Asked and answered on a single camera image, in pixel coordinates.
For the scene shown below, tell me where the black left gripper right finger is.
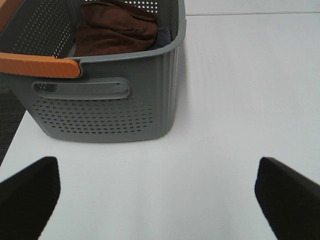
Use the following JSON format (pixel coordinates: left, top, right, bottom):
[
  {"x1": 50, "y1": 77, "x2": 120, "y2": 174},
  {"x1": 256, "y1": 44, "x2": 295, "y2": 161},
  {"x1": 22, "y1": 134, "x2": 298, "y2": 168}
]
[{"x1": 254, "y1": 157, "x2": 320, "y2": 240}]

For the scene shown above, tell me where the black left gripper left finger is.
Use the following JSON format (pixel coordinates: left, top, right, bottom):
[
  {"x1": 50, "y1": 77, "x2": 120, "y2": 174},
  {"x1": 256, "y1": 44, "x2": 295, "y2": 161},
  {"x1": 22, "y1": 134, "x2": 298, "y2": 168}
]
[{"x1": 0, "y1": 156, "x2": 61, "y2": 240}]

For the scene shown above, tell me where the grey perforated basket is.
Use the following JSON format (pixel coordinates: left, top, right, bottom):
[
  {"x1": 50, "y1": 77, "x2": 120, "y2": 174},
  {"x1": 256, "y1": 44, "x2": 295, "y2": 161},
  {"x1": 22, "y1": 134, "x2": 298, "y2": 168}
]
[{"x1": 0, "y1": 0, "x2": 187, "y2": 143}]

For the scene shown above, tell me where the brown towel in basket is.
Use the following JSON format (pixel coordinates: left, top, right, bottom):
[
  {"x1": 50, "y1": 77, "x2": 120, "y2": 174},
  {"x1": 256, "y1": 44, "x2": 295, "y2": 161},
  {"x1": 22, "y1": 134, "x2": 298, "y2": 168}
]
[{"x1": 74, "y1": 0, "x2": 158, "y2": 57}]

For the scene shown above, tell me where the grey towel in basket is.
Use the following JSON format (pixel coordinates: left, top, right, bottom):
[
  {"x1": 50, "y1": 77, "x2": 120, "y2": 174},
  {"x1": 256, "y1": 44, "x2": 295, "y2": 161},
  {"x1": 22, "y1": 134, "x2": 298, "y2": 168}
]
[{"x1": 149, "y1": 27, "x2": 172, "y2": 50}]

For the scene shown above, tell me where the orange wooden basket handle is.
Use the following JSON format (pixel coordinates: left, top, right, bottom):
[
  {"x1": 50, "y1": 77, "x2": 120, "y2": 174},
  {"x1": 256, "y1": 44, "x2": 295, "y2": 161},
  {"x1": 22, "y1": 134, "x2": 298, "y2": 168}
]
[{"x1": 0, "y1": 0, "x2": 84, "y2": 79}]

